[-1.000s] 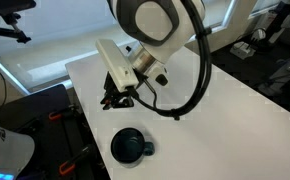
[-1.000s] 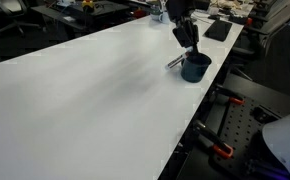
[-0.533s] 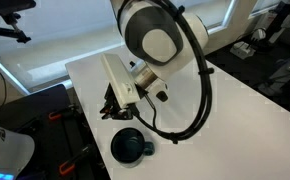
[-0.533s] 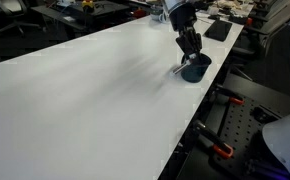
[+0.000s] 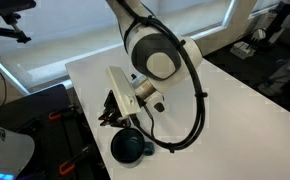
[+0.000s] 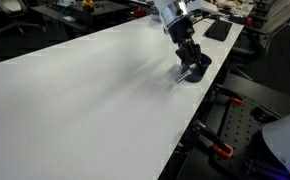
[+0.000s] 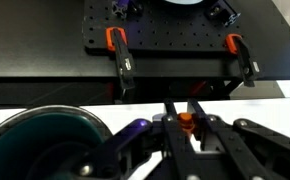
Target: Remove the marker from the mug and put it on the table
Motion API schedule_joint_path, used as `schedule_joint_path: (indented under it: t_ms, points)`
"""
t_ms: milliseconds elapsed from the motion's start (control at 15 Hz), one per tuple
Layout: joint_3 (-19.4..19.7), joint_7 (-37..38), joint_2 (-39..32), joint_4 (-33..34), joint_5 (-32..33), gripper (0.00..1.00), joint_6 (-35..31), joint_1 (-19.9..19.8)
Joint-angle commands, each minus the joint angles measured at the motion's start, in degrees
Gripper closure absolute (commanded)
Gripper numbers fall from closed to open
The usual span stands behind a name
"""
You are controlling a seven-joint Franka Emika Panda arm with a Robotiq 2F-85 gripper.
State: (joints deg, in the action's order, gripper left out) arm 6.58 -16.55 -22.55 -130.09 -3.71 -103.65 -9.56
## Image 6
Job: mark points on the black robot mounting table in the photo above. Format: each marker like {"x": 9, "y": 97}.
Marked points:
{"x": 265, "y": 91}

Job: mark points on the small orange object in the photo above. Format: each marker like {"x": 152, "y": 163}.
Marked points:
{"x": 249, "y": 21}

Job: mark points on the small red object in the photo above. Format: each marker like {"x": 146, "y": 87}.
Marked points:
{"x": 139, "y": 13}

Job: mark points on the black bracket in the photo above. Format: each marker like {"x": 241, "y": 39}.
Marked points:
{"x": 263, "y": 115}

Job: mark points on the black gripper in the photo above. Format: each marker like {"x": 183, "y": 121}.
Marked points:
{"x": 181, "y": 31}

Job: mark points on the marker with red cap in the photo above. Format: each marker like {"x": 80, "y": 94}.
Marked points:
{"x": 183, "y": 76}

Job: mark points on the small white paper sheet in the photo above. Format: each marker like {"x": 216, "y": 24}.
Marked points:
{"x": 69, "y": 19}

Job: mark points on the grey office chair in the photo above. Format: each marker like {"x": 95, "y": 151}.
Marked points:
{"x": 268, "y": 30}

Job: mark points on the black background desk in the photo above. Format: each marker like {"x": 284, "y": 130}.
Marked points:
{"x": 101, "y": 10}

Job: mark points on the black office chair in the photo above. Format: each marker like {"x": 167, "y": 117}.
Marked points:
{"x": 5, "y": 13}

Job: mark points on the yellow red emergency button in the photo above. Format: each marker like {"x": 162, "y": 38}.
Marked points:
{"x": 87, "y": 4}

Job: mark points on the grey green bowl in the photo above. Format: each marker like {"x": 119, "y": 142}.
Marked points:
{"x": 154, "y": 15}

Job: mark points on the black flat pad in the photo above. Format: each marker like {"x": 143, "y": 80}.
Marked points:
{"x": 218, "y": 30}

